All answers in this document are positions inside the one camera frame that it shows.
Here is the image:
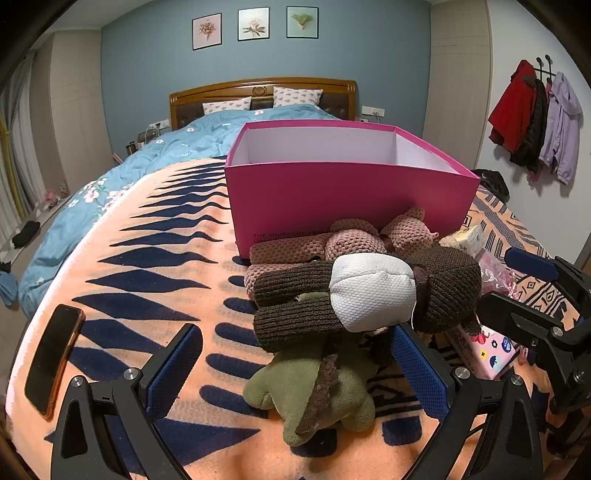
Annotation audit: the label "wooden bed headboard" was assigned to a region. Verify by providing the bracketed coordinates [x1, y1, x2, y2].
[169, 78, 358, 132]

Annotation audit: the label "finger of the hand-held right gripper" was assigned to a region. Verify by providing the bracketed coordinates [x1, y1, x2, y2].
[504, 248, 591, 324]
[475, 292, 591, 416]

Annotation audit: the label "pile of dark clothes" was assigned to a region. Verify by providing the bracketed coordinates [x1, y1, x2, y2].
[475, 169, 511, 201]

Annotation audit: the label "small cream plush doll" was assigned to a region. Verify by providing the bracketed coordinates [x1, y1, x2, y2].
[438, 226, 483, 254]

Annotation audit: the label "green plush turtle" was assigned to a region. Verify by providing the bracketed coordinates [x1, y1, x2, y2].
[243, 293, 376, 446]

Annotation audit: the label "pink cardboard box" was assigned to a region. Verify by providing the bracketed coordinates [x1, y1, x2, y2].
[225, 121, 482, 266]

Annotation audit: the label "brown knitted plush toy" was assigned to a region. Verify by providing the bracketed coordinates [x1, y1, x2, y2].
[253, 249, 483, 354]

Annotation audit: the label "smartphone with orange case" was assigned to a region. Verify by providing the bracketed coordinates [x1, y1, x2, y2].
[24, 305, 86, 420]

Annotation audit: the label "black jacket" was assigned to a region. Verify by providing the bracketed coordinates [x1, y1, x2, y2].
[510, 79, 550, 174]

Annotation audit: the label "black wall coat hooks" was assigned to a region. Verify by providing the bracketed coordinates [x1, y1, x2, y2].
[533, 54, 555, 86]

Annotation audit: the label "blue cloth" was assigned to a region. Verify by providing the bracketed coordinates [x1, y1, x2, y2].
[0, 270, 19, 308]

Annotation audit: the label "framed green leaf picture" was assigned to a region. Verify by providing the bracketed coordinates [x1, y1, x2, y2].
[286, 6, 320, 38]

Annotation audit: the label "red jacket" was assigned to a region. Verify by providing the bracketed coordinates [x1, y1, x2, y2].
[488, 60, 539, 153]

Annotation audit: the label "orange patterned blanket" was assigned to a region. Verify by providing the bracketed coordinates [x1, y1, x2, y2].
[4, 157, 583, 480]

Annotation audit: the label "lilac jacket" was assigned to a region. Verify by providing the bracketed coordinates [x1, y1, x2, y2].
[538, 71, 583, 185]

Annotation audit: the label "framed white flower picture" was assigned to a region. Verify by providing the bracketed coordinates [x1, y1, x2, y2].
[238, 8, 271, 42]

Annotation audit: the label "pink brocade pouch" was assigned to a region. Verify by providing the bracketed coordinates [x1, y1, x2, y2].
[478, 251, 515, 296]

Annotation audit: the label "beige wardrobe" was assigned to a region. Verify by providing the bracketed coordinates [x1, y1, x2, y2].
[34, 30, 116, 208]
[429, 0, 492, 171]

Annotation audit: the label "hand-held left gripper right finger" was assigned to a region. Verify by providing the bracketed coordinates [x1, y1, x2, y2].
[390, 323, 546, 480]

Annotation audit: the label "white dotted pillow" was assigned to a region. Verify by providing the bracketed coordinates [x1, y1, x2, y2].
[203, 97, 252, 116]
[272, 86, 322, 108]

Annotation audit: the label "pink knitted plush toy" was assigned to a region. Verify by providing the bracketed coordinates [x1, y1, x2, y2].
[244, 208, 439, 301]

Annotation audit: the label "black cloth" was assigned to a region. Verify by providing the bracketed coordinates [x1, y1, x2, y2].
[11, 220, 42, 247]

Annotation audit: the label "pink box with stickers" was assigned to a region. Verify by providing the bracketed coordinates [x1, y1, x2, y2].
[450, 325, 517, 381]

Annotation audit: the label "blue floral duvet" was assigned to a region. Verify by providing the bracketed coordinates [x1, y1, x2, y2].
[18, 104, 342, 319]

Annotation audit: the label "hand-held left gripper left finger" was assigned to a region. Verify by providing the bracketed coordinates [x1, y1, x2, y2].
[50, 323, 204, 480]

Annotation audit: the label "sheer window curtain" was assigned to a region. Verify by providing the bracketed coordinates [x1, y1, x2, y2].
[0, 55, 38, 232]

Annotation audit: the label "framed pink flower picture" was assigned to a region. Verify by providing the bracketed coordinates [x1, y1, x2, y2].
[191, 14, 223, 51]

